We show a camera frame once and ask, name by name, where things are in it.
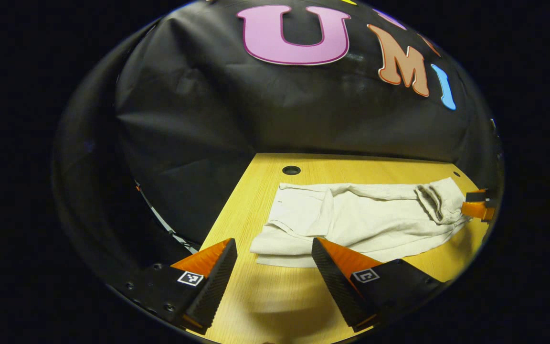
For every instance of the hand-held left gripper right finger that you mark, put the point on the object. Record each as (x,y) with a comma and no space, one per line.
(334,282)

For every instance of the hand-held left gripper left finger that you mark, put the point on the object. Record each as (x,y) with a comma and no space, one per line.
(217,282)

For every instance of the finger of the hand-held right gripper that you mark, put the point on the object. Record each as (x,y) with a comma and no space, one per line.
(478,210)
(479,196)

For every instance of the white jeans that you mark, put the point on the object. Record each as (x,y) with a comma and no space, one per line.
(365,220)

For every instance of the black backdrop cloth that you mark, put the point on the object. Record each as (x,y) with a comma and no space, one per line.
(256,105)

